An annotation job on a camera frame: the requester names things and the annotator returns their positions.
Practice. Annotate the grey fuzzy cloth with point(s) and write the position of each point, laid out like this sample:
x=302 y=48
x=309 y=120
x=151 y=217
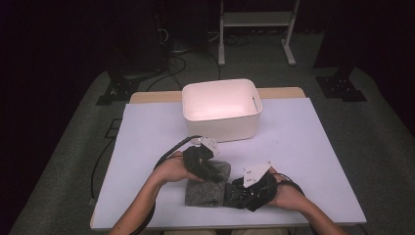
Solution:
x=204 y=194

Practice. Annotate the dark equipment rack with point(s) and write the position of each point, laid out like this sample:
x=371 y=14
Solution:
x=186 y=23

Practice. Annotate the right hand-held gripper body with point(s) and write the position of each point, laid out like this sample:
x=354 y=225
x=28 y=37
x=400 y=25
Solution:
x=264 y=192

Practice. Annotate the white table cover sheet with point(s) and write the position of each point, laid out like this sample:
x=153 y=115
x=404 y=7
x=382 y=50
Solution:
x=293 y=147

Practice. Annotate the black stand base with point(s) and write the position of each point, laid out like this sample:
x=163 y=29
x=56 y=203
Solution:
x=341 y=88
x=119 y=89

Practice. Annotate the person's left hand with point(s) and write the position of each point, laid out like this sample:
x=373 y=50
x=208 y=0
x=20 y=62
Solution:
x=171 y=169

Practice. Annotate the black rectangular floor frame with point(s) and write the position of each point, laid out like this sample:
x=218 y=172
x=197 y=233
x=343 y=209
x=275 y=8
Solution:
x=112 y=129

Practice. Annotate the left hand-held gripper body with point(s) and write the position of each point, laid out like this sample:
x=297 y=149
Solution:
x=194 y=160

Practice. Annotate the white plastic storage box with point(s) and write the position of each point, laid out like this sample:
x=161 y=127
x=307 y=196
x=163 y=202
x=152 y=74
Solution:
x=221 y=130

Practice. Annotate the person's right hand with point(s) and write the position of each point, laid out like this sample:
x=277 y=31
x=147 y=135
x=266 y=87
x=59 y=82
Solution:
x=287 y=197

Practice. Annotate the white metal stand frame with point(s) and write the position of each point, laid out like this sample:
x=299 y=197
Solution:
x=257 y=19

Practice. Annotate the wooden table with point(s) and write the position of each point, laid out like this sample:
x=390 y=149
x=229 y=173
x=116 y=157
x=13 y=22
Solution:
x=153 y=97

